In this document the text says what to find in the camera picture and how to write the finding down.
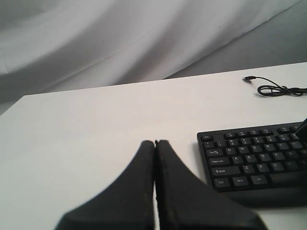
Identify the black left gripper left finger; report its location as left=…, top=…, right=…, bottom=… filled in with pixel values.
left=56, top=140, right=155, bottom=230

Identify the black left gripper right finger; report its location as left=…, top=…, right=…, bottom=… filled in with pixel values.
left=155, top=140, right=266, bottom=230

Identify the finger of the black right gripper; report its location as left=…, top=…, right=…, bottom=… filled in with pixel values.
left=296, top=119, right=307, bottom=143

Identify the black Acer keyboard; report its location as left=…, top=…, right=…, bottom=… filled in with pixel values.
left=197, top=122, right=307, bottom=207

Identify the grey backdrop cloth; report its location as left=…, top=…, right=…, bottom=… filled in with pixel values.
left=0, top=0, right=298, bottom=103

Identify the black usb cable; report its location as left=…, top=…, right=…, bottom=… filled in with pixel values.
left=242, top=75, right=307, bottom=98

